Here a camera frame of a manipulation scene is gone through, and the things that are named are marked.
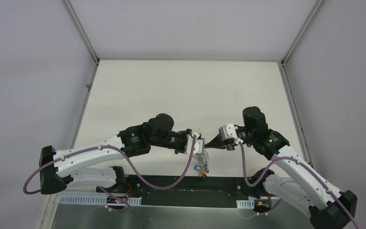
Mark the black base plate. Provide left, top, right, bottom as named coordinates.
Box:
left=106, top=175, right=274, bottom=210

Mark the right white cable duct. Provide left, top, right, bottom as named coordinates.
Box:
left=236, top=199, right=255, bottom=209

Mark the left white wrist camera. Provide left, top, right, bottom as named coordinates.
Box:
left=184, top=132, right=204, bottom=154

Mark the white cable duct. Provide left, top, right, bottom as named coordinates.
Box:
left=59, top=194, right=142, bottom=206
left=236, top=199, right=255, bottom=209

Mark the left white cable duct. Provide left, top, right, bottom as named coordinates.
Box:
left=59, top=194, right=142, bottom=206

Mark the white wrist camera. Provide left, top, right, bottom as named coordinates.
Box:
left=184, top=132, right=204, bottom=154
left=219, top=124, right=243, bottom=147

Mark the aluminium frame rail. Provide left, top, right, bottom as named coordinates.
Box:
left=48, top=173, right=333, bottom=200

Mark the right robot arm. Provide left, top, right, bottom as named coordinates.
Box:
left=205, top=106, right=360, bottom=229

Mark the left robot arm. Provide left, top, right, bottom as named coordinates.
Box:
left=36, top=114, right=203, bottom=195

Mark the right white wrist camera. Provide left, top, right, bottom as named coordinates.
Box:
left=219, top=124, right=243, bottom=147

